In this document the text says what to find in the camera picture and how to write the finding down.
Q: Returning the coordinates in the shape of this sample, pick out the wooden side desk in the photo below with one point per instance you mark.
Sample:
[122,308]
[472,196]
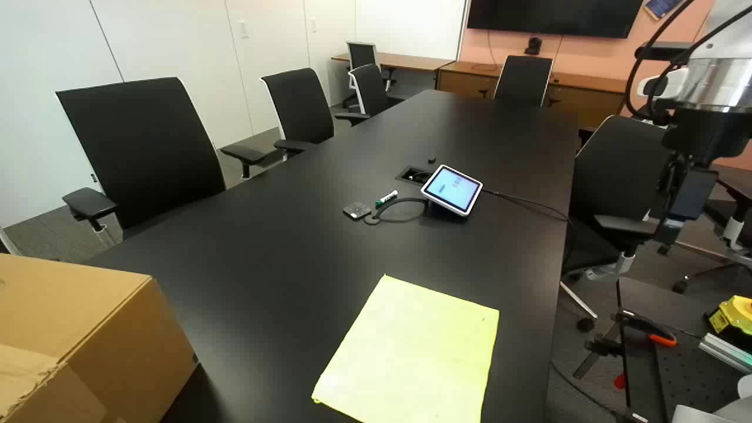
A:
[408,61]

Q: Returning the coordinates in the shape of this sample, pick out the white object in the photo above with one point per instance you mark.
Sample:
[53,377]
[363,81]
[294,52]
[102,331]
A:
[706,414]

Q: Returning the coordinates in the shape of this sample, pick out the small black webcam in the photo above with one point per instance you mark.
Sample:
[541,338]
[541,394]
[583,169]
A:
[535,46]

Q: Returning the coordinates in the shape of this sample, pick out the large black office chair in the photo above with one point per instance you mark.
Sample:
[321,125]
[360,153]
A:
[141,149]

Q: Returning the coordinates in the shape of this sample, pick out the wooden credenza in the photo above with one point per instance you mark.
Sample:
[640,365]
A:
[461,82]

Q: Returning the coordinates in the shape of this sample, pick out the silver aluminium bar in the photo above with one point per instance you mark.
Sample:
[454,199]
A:
[724,354]

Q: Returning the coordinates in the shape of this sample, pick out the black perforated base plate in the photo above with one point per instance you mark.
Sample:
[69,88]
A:
[690,384]

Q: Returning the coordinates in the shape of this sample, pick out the black wall television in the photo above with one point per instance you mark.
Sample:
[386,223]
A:
[548,14]

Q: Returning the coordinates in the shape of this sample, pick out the yellow tool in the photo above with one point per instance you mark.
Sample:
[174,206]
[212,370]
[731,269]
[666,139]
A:
[734,314]

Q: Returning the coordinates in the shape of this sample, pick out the green marker pen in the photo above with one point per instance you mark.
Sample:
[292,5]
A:
[386,199]

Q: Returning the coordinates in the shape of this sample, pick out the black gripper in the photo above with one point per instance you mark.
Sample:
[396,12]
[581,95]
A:
[706,133]

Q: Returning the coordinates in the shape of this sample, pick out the brown cardboard box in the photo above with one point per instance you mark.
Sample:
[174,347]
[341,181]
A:
[78,337]

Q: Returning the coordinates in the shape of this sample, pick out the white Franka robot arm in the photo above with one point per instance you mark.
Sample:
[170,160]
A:
[719,74]

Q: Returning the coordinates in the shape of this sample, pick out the black chair with silver legs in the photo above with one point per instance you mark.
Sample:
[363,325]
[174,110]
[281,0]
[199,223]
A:
[618,172]

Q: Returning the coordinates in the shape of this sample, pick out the white-framed tablet on stand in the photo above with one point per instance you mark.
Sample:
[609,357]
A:
[451,189]

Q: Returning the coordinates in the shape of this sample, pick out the black chair with white base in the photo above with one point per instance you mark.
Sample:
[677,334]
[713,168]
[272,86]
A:
[731,231]

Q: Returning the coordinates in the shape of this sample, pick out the small black phone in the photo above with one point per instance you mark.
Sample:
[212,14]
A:
[358,210]

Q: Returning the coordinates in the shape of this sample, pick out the small wall panel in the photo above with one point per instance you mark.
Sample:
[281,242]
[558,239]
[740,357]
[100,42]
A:
[662,8]

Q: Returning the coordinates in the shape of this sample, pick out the yellow towel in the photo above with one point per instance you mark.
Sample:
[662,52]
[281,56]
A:
[414,354]

